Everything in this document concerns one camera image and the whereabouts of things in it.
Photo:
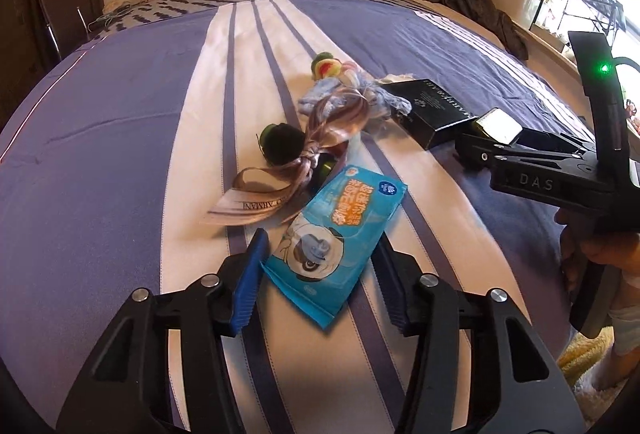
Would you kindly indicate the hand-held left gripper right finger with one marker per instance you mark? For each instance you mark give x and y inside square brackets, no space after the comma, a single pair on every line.
[392,286]

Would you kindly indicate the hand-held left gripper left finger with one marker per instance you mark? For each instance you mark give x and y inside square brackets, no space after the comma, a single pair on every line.
[246,286]

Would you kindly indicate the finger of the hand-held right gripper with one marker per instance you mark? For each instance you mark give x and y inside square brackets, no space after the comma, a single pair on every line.
[555,139]
[475,152]

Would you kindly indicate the small white packet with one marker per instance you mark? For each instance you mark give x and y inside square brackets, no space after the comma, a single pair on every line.
[499,126]

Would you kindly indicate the blue wet wipes packet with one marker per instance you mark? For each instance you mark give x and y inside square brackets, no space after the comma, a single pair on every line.
[325,244]

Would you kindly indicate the person's right hand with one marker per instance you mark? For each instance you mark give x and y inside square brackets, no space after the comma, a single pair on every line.
[615,254]

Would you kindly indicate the black cardboard box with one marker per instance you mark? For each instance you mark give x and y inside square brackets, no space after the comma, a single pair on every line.
[430,108]

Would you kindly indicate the beige satin ribbon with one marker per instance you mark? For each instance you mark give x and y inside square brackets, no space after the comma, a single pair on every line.
[260,196]

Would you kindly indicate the light blue cloth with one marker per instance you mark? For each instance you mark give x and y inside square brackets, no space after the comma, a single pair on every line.
[387,101]

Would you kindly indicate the white crumpled tissue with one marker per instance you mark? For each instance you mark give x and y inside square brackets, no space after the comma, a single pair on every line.
[400,77]

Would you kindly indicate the black green round object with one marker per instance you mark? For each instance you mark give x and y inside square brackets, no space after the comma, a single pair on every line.
[280,143]

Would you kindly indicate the grey patterned bedsheet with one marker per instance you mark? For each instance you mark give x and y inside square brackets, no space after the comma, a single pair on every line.
[200,3]

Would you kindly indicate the metal frame chair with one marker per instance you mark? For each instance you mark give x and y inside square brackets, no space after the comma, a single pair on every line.
[50,28]

